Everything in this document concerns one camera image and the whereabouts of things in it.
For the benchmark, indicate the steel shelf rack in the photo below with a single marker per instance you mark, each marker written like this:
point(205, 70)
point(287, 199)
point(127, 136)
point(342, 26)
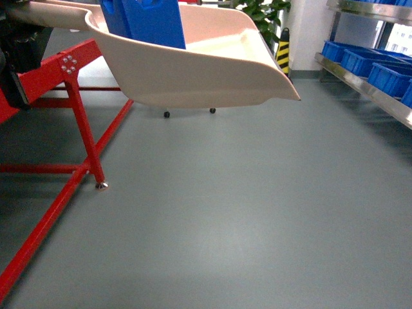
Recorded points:
point(398, 108)

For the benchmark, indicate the yellow black striped bollard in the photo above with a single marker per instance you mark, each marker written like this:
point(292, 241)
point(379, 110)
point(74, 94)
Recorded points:
point(282, 54)

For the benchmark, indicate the blue bin on shelf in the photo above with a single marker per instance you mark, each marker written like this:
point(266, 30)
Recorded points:
point(392, 79)
point(360, 63)
point(334, 51)

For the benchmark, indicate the beige plastic dustpan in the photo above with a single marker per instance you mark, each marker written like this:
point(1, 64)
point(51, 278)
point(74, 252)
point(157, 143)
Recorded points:
point(225, 63)

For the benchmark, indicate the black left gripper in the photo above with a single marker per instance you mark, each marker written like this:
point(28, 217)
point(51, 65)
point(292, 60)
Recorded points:
point(22, 49)

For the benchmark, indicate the green potted plant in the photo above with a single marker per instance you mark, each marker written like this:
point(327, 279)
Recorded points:
point(266, 15)

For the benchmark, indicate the red conveyor frame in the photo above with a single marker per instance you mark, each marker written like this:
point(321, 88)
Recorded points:
point(46, 153)

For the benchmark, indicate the blue plastic canister part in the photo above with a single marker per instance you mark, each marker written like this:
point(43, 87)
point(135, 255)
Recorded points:
point(155, 22)

